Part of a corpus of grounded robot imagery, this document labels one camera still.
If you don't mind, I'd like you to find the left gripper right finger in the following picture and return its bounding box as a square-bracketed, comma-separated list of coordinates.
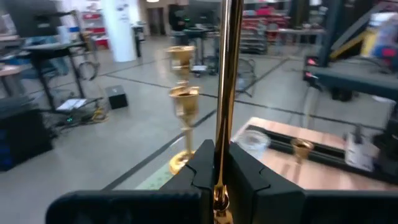
[228, 141, 307, 224]

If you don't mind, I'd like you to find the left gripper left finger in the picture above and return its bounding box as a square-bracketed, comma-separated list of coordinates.
[159, 139, 216, 224]

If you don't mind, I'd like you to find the clear ribbed glass candle holder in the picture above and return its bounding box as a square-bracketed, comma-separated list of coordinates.
[233, 129, 271, 161]

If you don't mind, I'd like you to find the short brass candlestick holder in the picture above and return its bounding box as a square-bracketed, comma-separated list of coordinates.
[290, 138, 315, 167]

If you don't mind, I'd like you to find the medium brass candlestick holder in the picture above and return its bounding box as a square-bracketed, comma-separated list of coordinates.
[167, 85, 201, 175]

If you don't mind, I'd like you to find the green perforated metal shelf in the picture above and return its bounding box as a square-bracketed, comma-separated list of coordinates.
[135, 160, 187, 191]

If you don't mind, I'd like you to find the black cube box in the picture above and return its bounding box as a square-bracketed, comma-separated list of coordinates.
[104, 85, 129, 110]

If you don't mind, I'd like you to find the storage rack with red bins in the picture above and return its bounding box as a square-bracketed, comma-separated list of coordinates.
[241, 6, 292, 55]

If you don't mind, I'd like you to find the white paper sheet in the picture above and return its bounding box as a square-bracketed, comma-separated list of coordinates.
[55, 98, 88, 112]

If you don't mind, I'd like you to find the dark robot station table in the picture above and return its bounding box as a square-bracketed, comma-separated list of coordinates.
[303, 55, 398, 103]

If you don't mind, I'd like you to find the white square pillar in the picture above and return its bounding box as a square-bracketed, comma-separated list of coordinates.
[101, 0, 139, 63]

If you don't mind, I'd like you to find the black storage crate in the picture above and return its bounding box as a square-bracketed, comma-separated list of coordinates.
[0, 96, 54, 172]

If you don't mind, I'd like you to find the black standing desk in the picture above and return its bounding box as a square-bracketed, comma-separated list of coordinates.
[23, 40, 105, 113]

